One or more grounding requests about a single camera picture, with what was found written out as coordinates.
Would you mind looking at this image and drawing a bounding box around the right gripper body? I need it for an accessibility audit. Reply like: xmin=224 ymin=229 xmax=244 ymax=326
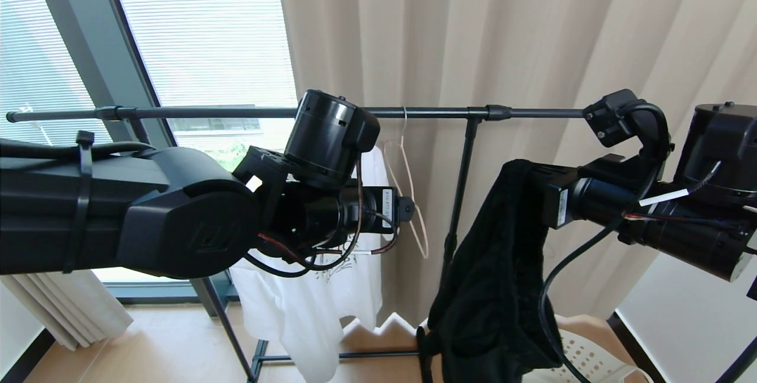
xmin=531 ymin=160 xmax=629 ymax=231

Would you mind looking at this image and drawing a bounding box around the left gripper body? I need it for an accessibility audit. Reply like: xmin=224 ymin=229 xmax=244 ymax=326
xmin=278 ymin=184 xmax=399 ymax=248

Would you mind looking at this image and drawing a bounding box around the white printed t-shirt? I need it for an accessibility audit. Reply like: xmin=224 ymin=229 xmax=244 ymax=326
xmin=229 ymin=145 xmax=392 ymax=383

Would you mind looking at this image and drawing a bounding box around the black garment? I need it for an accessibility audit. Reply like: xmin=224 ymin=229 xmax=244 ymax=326
xmin=416 ymin=159 xmax=564 ymax=383

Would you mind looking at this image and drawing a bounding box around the pink clothes hanger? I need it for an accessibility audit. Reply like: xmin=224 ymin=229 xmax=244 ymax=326
xmin=381 ymin=107 xmax=430 ymax=260

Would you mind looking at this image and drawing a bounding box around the black clothes rack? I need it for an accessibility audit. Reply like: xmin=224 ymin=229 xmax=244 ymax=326
xmin=6 ymin=105 xmax=587 ymax=383

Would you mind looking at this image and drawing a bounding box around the white laundry basket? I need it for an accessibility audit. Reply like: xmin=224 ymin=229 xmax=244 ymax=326
xmin=520 ymin=329 xmax=655 ymax=383

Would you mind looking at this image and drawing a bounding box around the beige curtain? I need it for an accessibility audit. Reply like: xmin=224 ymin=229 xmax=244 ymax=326
xmin=273 ymin=0 xmax=757 ymax=337

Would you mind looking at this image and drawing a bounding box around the white curtain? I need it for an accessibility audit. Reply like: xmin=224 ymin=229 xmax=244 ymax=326
xmin=0 ymin=270 xmax=134 ymax=352

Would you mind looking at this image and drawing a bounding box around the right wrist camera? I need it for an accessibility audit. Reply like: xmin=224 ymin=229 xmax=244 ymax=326
xmin=582 ymin=89 xmax=673 ymax=163

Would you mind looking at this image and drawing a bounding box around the black cable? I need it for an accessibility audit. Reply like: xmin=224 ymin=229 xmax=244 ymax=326
xmin=537 ymin=216 xmax=623 ymax=383

